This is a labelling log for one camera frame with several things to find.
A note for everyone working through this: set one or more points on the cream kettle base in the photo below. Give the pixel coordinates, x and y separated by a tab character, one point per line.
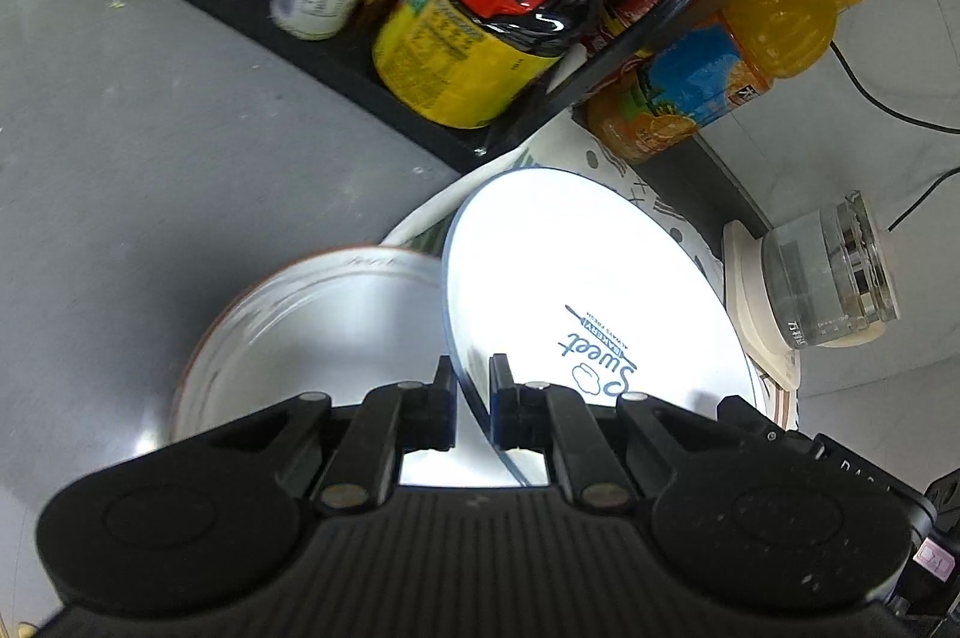
750	308

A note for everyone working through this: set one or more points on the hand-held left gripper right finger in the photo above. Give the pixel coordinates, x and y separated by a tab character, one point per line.
501	406

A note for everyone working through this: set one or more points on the orange juice bottle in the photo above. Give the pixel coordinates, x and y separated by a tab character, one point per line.
712	68

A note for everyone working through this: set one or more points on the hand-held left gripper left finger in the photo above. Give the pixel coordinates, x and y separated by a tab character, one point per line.
447	409

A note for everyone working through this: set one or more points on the black shelf rack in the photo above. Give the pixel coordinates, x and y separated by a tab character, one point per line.
315	76

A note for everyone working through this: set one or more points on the deep white plate script print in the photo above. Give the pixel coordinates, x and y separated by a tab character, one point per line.
600	308

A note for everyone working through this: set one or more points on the glass electric kettle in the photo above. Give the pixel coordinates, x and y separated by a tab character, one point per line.
825	278

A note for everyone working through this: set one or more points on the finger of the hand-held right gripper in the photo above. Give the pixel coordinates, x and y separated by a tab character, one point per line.
757	420

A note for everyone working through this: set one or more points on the large white plate dragonfly print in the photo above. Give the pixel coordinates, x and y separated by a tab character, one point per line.
300	338

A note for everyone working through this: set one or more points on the patterned tasselled placemat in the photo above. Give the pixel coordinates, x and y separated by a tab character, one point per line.
645	196

